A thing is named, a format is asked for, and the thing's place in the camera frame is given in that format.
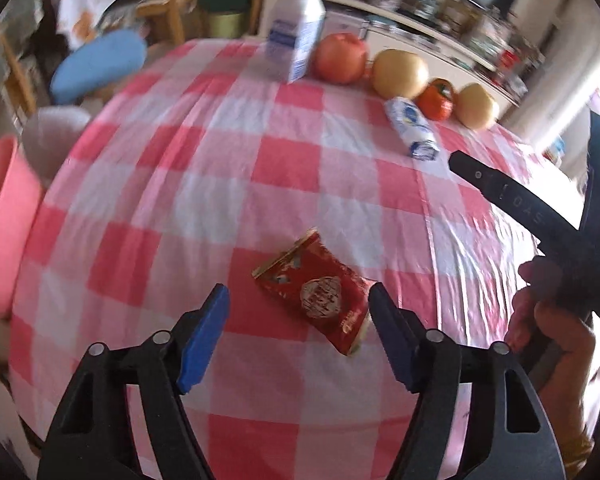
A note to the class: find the white plastic bottle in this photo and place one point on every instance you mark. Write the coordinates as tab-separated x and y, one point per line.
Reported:
295	35

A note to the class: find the table with orange print cloth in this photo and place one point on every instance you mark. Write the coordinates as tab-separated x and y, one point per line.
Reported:
90	5

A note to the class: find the large yellow pear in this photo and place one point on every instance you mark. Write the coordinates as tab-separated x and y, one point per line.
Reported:
400	74

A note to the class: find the wooden chair with lace cover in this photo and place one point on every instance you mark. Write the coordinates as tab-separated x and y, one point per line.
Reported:
172	0

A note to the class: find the red apple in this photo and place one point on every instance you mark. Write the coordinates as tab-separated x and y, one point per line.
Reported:
340	57

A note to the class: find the pink plastic bin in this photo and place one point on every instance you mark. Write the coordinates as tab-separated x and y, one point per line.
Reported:
5	220

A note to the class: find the cream television cabinet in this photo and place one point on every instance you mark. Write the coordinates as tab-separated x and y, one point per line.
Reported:
430	30

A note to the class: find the green waste bin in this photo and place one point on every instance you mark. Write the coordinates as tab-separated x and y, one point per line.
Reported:
222	24

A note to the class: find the orange tangerine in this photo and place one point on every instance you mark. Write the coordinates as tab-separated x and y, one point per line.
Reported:
435	100

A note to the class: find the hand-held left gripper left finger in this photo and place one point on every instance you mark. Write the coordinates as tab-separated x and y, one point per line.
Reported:
205	340

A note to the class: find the person's right hand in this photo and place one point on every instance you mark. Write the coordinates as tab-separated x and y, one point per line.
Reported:
565	350

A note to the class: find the pink storage box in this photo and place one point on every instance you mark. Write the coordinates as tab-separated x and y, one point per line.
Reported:
347	25

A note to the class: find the person's right forearm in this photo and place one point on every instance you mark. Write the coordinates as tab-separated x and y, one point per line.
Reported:
577	450

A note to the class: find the wooden chair with grey cover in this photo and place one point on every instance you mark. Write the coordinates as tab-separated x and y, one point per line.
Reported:
17	70

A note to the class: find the blue cushioned stool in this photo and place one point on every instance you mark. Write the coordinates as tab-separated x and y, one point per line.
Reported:
97	67

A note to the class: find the red foil snack packet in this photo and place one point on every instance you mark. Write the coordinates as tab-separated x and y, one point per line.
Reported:
315	295

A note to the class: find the blue and white wrapper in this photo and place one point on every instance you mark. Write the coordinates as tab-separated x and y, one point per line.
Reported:
411	127

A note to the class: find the dark wooden chair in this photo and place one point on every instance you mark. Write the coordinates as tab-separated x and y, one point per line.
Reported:
50	25

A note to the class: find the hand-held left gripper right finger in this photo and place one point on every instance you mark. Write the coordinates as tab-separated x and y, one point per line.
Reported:
392	340

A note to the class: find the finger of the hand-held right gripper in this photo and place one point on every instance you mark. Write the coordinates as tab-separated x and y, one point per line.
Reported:
475	174

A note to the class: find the white covered air conditioner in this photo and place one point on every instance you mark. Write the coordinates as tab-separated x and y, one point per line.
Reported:
555	60

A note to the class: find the small yellow pear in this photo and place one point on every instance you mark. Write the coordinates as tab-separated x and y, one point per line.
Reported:
476	106

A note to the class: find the white cushion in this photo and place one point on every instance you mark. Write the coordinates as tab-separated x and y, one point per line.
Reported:
55	140

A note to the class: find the pink checked tablecloth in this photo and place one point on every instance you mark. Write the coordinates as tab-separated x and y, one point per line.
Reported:
230	160

